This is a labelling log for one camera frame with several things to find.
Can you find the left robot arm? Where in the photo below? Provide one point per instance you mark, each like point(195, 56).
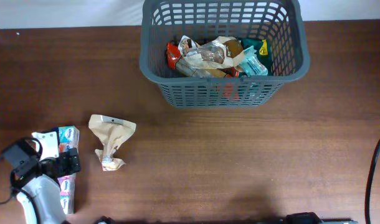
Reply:
point(37, 166)

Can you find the beige paper bag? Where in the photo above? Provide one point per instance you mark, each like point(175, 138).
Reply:
point(112, 133)

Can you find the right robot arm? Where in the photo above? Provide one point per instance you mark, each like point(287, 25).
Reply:
point(312, 218)

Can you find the grey plastic basket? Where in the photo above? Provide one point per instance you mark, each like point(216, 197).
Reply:
point(278, 22)

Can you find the Kleenex tissue multipack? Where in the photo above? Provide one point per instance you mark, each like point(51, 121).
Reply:
point(63, 139)

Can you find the green Nescafe coffee bag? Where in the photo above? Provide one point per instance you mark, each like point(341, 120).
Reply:
point(263, 51)

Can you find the small light green packet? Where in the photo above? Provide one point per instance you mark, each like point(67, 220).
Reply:
point(251, 65)

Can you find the beige brown snack bag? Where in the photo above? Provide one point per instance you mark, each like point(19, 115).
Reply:
point(223, 52)

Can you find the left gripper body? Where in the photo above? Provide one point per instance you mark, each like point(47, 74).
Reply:
point(69, 161)

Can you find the orange spaghetti pasta packet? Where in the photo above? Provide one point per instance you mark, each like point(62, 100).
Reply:
point(176, 62)

